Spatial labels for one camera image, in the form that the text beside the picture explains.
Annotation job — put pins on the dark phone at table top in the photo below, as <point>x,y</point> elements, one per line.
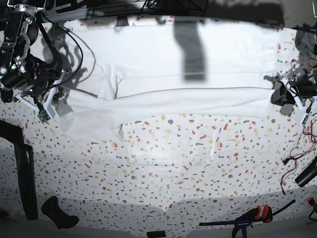
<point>122,21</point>

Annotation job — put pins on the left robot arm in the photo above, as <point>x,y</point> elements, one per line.
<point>306,44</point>

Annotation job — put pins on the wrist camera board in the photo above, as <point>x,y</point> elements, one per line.
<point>305,119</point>
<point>43,116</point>

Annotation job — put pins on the black L-shaped bracket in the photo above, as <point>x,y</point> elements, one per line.
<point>25,168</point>

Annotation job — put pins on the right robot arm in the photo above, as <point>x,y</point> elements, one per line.
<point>24,77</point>

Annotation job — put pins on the aluminium rail at top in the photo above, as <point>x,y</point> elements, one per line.
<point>82,13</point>

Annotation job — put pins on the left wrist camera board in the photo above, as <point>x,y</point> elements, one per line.
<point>305,119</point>

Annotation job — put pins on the black orange bar clamp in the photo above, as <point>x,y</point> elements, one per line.
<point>241,223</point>

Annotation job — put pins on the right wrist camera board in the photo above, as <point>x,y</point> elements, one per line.
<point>43,116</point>

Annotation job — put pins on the small black rectangular device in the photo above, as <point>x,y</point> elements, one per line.
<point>156,234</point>

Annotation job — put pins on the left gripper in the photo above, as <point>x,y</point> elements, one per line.
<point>297,91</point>

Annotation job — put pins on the white T-shirt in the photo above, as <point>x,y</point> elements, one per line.
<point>135,72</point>

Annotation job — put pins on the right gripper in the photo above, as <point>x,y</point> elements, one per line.
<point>44,99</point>

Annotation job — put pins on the black TV remote control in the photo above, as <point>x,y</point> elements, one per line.
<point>6,96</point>

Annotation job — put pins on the black cylinder tube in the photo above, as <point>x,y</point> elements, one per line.
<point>307,174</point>

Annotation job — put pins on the terrazzo pattern table cloth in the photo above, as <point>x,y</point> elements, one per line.
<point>168,172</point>

